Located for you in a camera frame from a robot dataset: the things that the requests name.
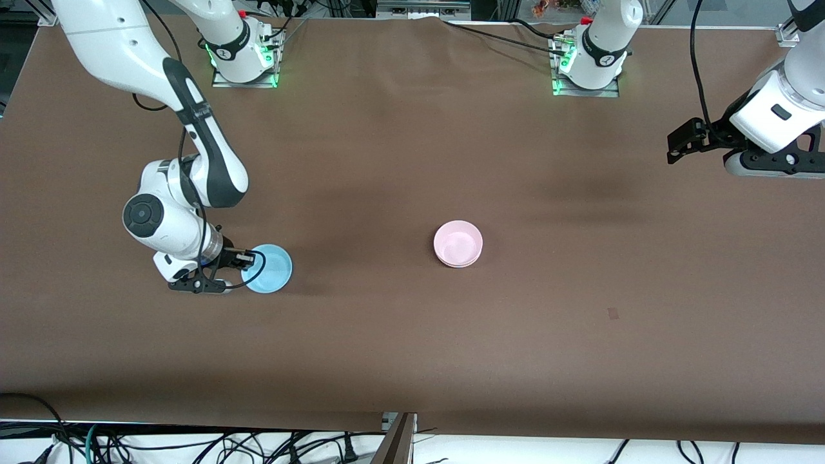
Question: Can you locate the blue bowl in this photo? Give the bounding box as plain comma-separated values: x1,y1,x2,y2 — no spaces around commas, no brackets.
241,244,293,295

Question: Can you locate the pink bowl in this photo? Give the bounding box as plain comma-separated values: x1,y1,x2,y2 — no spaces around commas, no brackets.
433,220,484,266

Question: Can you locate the brown table cover sheet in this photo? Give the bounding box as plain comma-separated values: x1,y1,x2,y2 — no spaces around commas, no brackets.
0,12,825,445

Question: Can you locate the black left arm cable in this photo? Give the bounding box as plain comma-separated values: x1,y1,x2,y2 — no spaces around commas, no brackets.
688,0,717,130

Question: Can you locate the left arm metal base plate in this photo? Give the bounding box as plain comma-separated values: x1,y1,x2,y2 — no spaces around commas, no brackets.
548,32,621,98

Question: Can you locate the black looped floor cable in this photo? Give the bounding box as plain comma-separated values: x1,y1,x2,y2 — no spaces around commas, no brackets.
0,392,75,464

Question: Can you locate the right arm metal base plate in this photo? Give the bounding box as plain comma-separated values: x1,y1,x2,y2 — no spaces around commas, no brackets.
211,26,286,89

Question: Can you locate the black cable to base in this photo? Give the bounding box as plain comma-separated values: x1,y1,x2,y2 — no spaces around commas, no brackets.
440,18,574,59

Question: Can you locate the metal support post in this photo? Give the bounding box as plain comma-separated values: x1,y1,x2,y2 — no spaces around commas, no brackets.
371,412,418,464

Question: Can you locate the grey metal frame piece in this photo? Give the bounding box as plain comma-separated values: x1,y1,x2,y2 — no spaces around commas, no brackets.
377,0,471,20

